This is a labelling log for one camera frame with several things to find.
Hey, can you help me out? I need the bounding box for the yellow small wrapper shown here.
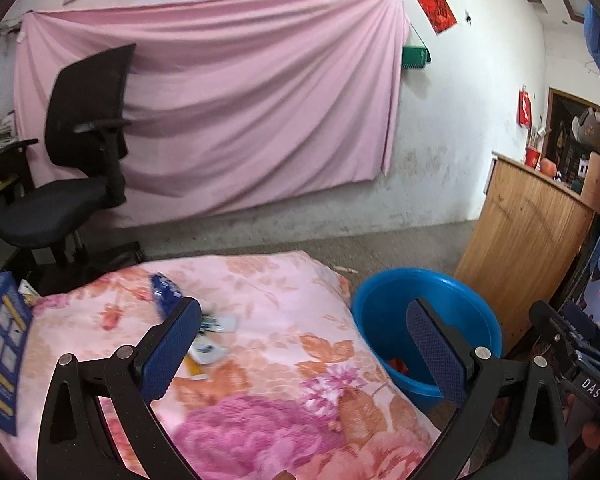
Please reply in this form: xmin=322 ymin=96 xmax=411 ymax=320
xmin=186 ymin=361 xmax=208 ymax=380

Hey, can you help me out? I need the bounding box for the right hand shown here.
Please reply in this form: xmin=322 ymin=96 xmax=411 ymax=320
xmin=562 ymin=393 xmax=600 ymax=451

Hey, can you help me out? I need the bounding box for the wooden cabinet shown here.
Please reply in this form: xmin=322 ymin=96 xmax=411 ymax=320
xmin=454 ymin=153 xmax=595 ymax=352

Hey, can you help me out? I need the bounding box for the blue cardboard box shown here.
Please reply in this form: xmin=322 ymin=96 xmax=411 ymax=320
xmin=0 ymin=272 xmax=33 ymax=436

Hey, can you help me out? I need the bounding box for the red orange paper cup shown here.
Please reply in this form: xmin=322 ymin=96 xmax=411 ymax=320
xmin=388 ymin=358 xmax=408 ymax=376

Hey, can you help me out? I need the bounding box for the dark blue snack wrapper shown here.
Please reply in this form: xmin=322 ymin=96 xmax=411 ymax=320
xmin=150 ymin=273 xmax=184 ymax=318

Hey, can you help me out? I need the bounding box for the orange fruit on cabinet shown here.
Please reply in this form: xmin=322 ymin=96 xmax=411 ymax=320
xmin=540 ymin=158 xmax=558 ymax=179

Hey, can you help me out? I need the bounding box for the blue plastic basin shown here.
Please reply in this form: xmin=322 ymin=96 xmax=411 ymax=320
xmin=352 ymin=268 xmax=503 ymax=413

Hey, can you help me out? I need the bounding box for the red cup on cabinet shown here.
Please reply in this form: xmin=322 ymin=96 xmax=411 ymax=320
xmin=524 ymin=146 xmax=540 ymax=169

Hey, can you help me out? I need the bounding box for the floral pink blanket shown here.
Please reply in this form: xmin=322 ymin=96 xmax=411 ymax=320
xmin=0 ymin=252 xmax=439 ymax=479

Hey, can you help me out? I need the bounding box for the red hanging ornament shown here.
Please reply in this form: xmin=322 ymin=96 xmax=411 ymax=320
xmin=517 ymin=87 xmax=532 ymax=129

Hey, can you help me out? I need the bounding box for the black office chair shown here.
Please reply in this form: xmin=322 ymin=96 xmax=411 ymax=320
xmin=0 ymin=44 xmax=145 ymax=296

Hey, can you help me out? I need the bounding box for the green hanging basket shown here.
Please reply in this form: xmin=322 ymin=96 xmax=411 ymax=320
xmin=401 ymin=46 xmax=431 ymax=70

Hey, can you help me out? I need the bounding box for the pink hanging sheet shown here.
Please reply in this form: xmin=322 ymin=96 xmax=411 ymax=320
xmin=14 ymin=0 xmax=408 ymax=229

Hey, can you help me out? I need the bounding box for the red paper wall poster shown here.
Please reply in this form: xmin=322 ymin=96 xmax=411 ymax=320
xmin=417 ymin=0 xmax=457 ymax=35

